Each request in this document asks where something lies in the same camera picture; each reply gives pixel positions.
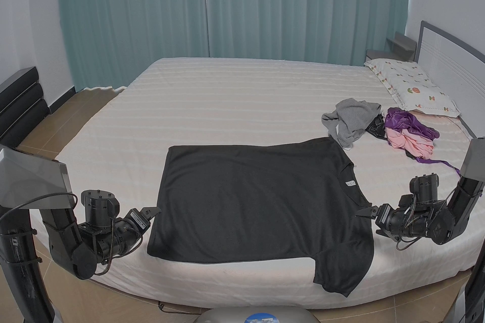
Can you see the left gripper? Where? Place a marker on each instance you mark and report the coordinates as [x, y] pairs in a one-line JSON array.
[[139, 219]]

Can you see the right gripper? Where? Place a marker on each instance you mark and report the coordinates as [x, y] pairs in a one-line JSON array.
[[384, 216]]

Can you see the black T-shirt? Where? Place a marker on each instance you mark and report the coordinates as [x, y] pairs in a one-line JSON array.
[[257, 200]]

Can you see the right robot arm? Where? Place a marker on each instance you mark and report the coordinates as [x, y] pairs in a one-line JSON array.
[[475, 162]]

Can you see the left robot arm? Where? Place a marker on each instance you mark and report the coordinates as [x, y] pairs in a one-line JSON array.
[[30, 177]]

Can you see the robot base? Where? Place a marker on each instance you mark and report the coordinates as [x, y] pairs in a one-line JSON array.
[[227, 316]]

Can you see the bed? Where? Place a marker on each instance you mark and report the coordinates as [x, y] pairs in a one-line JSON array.
[[227, 102]]

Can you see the pink garment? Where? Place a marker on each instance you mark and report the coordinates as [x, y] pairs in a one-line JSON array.
[[407, 143]]

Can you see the black shiny garment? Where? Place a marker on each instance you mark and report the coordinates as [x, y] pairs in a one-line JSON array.
[[377, 128]]

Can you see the grey garment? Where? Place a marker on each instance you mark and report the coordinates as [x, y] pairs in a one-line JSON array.
[[352, 119]]

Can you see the purple satin garment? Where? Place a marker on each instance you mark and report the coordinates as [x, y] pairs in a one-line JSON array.
[[405, 122]]

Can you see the white printed pillow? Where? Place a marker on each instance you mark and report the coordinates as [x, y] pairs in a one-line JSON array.
[[413, 86]]

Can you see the black chest of drawers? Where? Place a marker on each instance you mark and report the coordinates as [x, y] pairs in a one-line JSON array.
[[21, 105]]

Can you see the grey bedside table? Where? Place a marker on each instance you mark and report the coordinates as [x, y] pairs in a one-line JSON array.
[[401, 41]]

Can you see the blue-green curtain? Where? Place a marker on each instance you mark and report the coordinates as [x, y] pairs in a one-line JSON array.
[[303, 3], [132, 11]]

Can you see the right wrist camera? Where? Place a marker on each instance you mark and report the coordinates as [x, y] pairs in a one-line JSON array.
[[404, 200]]

